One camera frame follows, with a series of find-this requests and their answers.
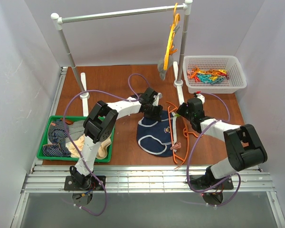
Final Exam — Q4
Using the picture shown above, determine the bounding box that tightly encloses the orange plastic hanger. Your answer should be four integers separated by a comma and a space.
166, 101, 199, 170

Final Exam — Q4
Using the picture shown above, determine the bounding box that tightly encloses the navy blue underwear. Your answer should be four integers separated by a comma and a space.
136, 111, 177, 157

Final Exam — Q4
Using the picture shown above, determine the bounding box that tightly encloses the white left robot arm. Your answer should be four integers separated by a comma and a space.
70, 87, 162, 190

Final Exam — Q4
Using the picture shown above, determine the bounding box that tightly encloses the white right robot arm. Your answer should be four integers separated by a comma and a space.
177, 94, 268, 192

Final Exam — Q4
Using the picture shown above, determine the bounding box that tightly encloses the grey hanging underwear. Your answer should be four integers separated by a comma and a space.
157, 54, 174, 80

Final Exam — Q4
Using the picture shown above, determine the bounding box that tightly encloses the yellow plastic hanger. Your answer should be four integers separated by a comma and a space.
163, 3, 180, 70

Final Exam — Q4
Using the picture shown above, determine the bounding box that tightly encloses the grey underwear in tray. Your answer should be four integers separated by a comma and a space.
69, 120, 85, 141

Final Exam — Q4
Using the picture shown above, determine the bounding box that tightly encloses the striped blue underwear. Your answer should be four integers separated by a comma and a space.
42, 119, 71, 157

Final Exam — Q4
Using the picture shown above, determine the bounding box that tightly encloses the teal clothespin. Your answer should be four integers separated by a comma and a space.
197, 74, 213, 83

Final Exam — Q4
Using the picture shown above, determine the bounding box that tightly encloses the white plastic basket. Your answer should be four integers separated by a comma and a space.
183, 56, 247, 94

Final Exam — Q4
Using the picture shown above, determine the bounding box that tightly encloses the green plastic tray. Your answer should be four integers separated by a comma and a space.
36, 115, 116, 163

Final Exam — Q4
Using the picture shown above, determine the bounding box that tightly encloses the white clothes rack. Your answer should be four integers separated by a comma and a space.
50, 0, 193, 115

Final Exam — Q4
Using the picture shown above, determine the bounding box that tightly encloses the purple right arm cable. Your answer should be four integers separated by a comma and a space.
185, 92, 242, 208

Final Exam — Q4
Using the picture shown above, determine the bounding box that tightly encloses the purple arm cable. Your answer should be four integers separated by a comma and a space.
63, 73, 151, 216
185, 92, 242, 208

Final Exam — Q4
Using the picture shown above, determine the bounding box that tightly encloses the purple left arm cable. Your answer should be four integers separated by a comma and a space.
63, 73, 151, 216

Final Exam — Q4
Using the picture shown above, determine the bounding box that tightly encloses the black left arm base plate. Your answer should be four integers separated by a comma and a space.
64, 176, 106, 191

